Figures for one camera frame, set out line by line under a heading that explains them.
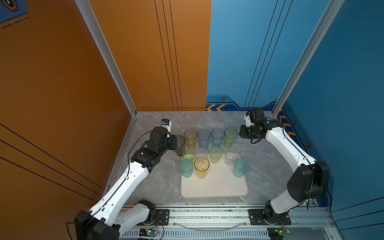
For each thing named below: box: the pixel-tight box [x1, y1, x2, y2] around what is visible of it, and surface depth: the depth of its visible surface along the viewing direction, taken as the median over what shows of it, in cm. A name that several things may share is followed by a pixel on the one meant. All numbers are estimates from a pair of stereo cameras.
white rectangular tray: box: [180, 153, 249, 199], surface depth 87 cm
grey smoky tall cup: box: [175, 135, 186, 157], surface depth 91 cm
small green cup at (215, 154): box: [209, 147, 223, 164], surface depth 93 cm
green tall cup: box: [223, 127, 238, 148], surface depth 95 cm
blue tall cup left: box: [197, 129, 211, 149], surface depth 93 cm
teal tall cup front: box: [233, 158, 250, 178], surface depth 90 cm
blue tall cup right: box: [211, 128, 225, 148], surface depth 93 cm
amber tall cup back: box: [194, 156, 210, 179], surface depth 80 cm
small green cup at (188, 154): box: [182, 149, 195, 161], surface depth 93 cm
